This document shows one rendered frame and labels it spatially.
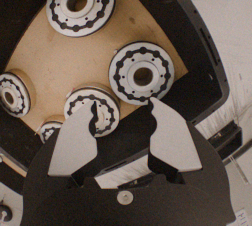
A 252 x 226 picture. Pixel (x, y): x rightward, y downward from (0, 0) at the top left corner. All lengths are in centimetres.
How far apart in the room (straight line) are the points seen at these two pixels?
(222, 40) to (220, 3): 12
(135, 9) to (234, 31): 37
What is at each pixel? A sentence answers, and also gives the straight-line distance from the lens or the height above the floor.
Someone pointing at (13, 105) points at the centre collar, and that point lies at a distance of 30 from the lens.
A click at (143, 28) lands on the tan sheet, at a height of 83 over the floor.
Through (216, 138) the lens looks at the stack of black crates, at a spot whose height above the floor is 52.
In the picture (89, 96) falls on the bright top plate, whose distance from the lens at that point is 22.
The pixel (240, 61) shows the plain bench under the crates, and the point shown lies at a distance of 56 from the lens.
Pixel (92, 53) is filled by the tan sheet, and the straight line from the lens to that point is 22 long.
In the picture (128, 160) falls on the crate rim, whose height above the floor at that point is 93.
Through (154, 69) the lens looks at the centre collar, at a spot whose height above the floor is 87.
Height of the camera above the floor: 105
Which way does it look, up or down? 61 degrees down
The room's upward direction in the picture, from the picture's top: 177 degrees clockwise
